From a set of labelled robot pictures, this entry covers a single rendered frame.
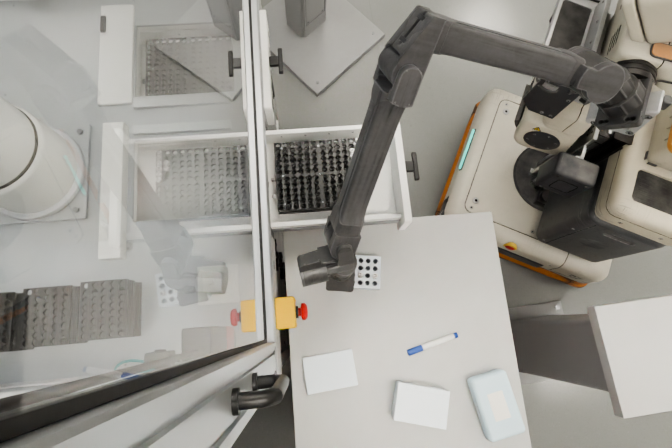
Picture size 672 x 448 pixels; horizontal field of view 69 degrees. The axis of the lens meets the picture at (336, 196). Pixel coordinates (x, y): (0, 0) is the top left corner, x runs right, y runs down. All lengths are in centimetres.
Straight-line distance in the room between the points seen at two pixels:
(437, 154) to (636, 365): 117
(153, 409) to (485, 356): 115
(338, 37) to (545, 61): 156
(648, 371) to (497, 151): 93
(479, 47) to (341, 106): 145
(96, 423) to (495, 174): 186
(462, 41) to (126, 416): 75
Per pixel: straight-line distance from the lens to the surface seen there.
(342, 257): 101
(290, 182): 121
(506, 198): 198
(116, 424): 25
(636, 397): 155
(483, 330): 137
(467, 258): 138
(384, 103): 85
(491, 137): 204
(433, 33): 83
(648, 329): 157
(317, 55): 236
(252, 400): 53
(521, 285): 225
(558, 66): 99
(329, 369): 129
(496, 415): 135
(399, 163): 121
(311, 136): 129
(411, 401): 128
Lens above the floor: 206
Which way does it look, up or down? 75 degrees down
